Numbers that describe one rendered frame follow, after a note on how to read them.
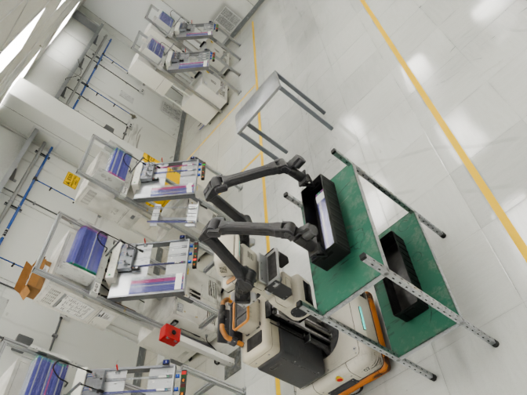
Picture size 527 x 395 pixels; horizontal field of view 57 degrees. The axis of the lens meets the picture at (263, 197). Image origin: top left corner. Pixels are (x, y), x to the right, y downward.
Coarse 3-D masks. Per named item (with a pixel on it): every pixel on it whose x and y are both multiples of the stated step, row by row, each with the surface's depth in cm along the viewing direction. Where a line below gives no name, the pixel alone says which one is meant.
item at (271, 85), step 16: (272, 80) 525; (256, 96) 538; (272, 96) 507; (288, 96) 509; (304, 96) 555; (240, 112) 554; (256, 112) 515; (240, 128) 528; (256, 128) 575; (256, 144) 537
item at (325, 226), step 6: (318, 192) 286; (318, 198) 283; (324, 198) 278; (318, 204) 280; (324, 204) 275; (318, 210) 277; (324, 210) 272; (324, 216) 269; (324, 222) 266; (324, 228) 263; (330, 228) 258; (324, 234) 260; (330, 234) 256; (324, 240) 258; (330, 240) 253
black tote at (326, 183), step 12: (324, 180) 279; (300, 192) 290; (312, 192) 290; (324, 192) 268; (312, 204) 289; (336, 204) 269; (312, 216) 278; (336, 216) 258; (336, 228) 249; (336, 240) 241; (336, 252) 242; (348, 252) 242; (324, 264) 247
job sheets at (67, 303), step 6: (66, 294) 443; (60, 300) 447; (66, 300) 448; (72, 300) 448; (78, 300) 449; (54, 306) 452; (60, 306) 453; (66, 306) 453; (72, 306) 453; (78, 306) 454; (84, 306) 454; (90, 306) 454; (66, 312) 458; (72, 312) 458; (78, 312) 459; (84, 312) 459; (90, 312) 459; (102, 312) 460; (84, 318) 465; (102, 318) 466; (108, 318) 466
